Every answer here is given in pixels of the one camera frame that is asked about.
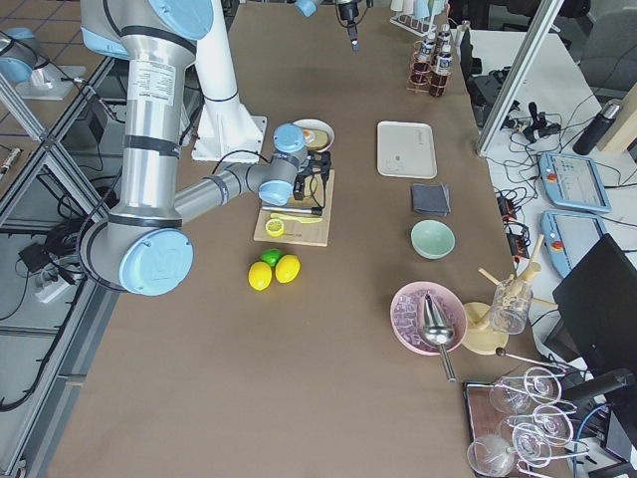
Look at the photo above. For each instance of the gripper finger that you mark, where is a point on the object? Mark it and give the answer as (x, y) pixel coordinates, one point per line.
(352, 34)

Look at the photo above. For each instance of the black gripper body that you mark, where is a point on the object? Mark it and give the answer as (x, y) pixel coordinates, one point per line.
(300, 188)
(347, 11)

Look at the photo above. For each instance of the bread slice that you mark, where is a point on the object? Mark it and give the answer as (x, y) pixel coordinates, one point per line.
(321, 142)
(308, 187)

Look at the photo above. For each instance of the white round plate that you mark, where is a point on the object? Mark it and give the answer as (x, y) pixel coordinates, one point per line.
(315, 124)

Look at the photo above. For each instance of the bread slice top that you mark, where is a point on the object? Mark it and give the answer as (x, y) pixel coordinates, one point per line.
(308, 187)

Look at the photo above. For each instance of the fried egg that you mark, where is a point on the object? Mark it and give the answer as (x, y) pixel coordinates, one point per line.
(308, 134)

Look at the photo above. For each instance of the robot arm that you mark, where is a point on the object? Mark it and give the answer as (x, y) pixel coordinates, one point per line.
(140, 248)
(309, 7)

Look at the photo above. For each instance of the cream rabbit serving tray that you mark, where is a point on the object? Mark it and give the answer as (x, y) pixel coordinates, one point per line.
(405, 149)

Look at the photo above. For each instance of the wine glass rack tray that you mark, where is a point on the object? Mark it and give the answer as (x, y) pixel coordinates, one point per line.
(520, 423)

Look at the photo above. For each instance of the yellow plastic knife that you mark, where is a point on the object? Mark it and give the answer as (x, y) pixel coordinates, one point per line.
(296, 218)

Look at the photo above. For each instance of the bamboo cutting board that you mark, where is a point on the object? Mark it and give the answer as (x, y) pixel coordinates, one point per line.
(297, 233)

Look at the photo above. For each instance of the tea bottle right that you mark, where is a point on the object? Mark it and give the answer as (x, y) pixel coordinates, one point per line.
(423, 57)

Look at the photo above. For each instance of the tea bottle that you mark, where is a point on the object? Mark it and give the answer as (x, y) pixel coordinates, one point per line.
(443, 37)
(441, 72)
(423, 57)

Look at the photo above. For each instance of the lemon half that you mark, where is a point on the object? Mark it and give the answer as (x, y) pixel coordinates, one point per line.
(275, 227)

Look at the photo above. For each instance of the tea bottle back left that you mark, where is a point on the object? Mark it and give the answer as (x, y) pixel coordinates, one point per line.
(443, 37)

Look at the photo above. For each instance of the tea bottle front left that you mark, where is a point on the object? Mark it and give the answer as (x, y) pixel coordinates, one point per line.
(441, 72)

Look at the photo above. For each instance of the green lime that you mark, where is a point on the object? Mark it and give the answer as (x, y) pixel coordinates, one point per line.
(272, 256)

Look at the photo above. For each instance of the whole lemon upper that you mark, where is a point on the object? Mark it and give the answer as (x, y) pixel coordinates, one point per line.
(287, 268)

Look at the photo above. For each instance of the whole lemon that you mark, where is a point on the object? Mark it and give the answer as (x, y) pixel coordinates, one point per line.
(260, 276)
(287, 268)

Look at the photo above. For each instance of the grey folded cloth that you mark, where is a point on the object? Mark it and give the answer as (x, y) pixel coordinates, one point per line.
(431, 199)

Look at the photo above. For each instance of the whole lemon lower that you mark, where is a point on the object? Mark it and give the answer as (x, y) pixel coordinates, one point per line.
(260, 276)

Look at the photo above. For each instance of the mint green bowl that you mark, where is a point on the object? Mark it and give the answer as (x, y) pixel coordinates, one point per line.
(432, 239)

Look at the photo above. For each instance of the pink bowl with ice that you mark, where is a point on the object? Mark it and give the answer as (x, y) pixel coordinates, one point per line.
(406, 318)

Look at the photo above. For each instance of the metal ice scoop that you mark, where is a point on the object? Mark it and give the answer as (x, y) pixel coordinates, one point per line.
(438, 333)

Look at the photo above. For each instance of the wooden cup stand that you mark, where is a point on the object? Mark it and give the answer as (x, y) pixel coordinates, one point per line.
(480, 337)

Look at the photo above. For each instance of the clear glass on stand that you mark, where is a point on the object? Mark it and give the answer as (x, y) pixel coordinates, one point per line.
(509, 311)

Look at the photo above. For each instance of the blue teach pendant upper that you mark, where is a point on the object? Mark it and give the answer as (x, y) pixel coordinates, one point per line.
(573, 181)

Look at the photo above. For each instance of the blue teach pendant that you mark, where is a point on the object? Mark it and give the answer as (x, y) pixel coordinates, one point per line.
(568, 236)
(573, 181)

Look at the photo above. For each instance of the blue teach pendant lower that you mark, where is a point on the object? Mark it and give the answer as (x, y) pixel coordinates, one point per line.
(568, 236)

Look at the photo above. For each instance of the black thermos bottle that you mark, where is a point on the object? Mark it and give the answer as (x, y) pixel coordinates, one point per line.
(597, 128)

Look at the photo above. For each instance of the black monitor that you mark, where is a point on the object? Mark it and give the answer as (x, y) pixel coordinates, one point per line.
(597, 303)

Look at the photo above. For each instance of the copper wire bottle rack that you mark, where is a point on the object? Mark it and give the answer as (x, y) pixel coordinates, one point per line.
(419, 83)

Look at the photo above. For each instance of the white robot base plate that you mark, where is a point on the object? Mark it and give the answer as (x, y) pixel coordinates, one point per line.
(229, 128)

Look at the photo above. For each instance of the aluminium frame post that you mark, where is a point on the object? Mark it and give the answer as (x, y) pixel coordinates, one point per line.
(540, 25)

